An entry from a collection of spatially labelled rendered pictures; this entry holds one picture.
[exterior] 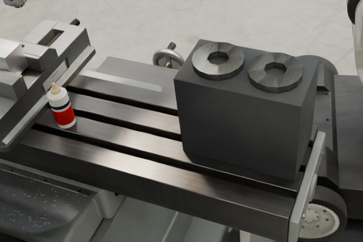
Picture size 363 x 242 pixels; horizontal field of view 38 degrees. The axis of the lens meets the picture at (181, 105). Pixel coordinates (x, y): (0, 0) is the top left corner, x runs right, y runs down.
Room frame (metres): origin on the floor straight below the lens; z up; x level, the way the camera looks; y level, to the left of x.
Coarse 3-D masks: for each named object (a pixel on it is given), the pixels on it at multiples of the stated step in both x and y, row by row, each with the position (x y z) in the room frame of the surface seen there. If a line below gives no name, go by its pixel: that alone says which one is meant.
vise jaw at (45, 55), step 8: (8, 40) 0.97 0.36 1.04; (16, 40) 0.96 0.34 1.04; (24, 48) 0.93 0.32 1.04; (32, 48) 0.92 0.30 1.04; (40, 48) 0.92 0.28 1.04; (48, 48) 0.92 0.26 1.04; (32, 56) 0.90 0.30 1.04; (40, 56) 0.89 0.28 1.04; (48, 56) 0.91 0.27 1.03; (56, 56) 0.93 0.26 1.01; (32, 64) 0.89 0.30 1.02; (40, 64) 0.89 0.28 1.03; (48, 64) 0.90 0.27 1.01
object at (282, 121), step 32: (192, 64) 0.70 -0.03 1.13; (224, 64) 0.68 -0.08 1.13; (256, 64) 0.67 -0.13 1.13; (288, 64) 0.66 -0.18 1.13; (192, 96) 0.66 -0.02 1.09; (224, 96) 0.63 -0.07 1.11; (256, 96) 0.61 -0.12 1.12; (288, 96) 0.60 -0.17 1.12; (192, 128) 0.66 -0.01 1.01; (224, 128) 0.63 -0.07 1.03; (256, 128) 0.60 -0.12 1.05; (288, 128) 0.58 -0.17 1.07; (224, 160) 0.63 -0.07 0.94; (256, 160) 0.60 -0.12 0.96; (288, 160) 0.58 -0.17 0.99
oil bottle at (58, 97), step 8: (56, 88) 0.80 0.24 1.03; (64, 88) 0.81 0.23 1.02; (48, 96) 0.79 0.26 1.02; (56, 96) 0.79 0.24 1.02; (64, 96) 0.79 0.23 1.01; (56, 104) 0.78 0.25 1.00; (64, 104) 0.78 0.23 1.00; (56, 112) 0.78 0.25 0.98; (64, 112) 0.78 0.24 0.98; (72, 112) 0.80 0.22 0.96; (56, 120) 0.79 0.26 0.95; (64, 120) 0.78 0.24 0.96; (72, 120) 0.79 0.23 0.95; (64, 128) 0.78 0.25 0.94
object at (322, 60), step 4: (300, 56) 1.32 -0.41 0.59; (304, 56) 1.32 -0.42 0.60; (308, 56) 1.31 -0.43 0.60; (312, 56) 1.31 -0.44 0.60; (316, 56) 1.31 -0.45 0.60; (320, 60) 1.29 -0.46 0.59; (324, 60) 1.29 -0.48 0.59; (328, 60) 1.30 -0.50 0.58; (324, 64) 1.28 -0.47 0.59; (328, 64) 1.28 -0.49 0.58; (332, 64) 1.30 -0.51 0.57; (328, 68) 1.27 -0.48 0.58; (332, 68) 1.28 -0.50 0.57; (336, 72) 1.27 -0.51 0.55
